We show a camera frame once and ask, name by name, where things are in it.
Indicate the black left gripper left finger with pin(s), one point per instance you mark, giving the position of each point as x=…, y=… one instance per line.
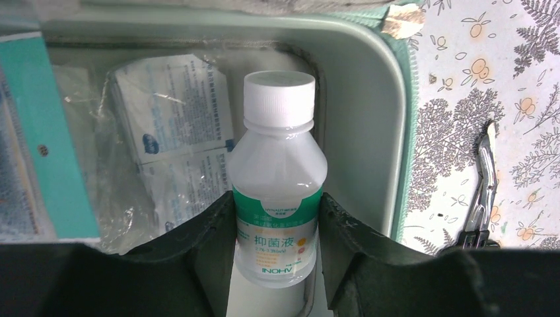
x=184, y=272

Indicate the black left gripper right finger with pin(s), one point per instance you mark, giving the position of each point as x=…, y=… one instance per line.
x=369, y=274

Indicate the black scissors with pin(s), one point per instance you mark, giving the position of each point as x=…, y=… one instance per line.
x=475, y=233

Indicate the white bottle green label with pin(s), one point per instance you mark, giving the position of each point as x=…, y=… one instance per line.
x=277, y=172

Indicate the small bag teal strip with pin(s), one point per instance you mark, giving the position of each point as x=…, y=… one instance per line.
x=43, y=195

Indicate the mint green medicine case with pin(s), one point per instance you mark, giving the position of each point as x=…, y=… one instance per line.
x=362, y=102

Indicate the floral table mat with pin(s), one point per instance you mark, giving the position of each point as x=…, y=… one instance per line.
x=480, y=62

